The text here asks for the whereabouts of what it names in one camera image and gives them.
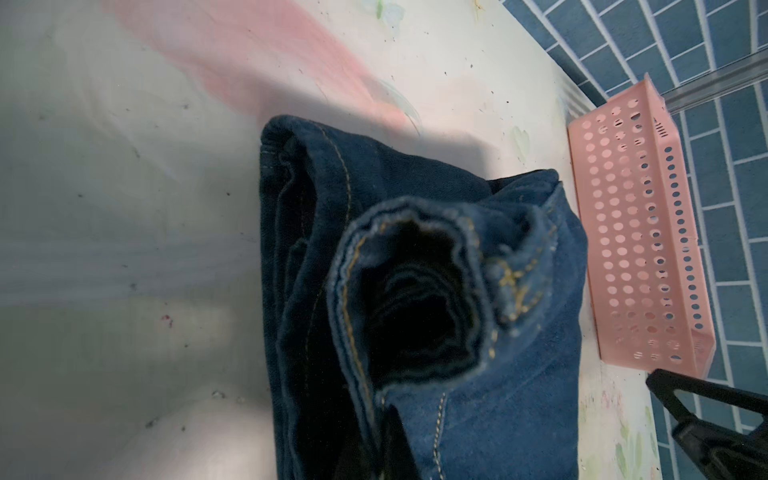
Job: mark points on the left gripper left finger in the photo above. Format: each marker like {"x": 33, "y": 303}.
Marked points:
{"x": 365, "y": 454}

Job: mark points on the pink plastic basket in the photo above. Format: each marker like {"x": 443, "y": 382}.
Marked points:
{"x": 645, "y": 270}

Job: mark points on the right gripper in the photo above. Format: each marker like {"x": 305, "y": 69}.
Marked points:
{"x": 717, "y": 452}

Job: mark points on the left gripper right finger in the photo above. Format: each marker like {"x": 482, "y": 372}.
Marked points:
{"x": 398, "y": 460}

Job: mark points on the dark navy denim skirt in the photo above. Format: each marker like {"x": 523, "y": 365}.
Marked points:
{"x": 396, "y": 280}

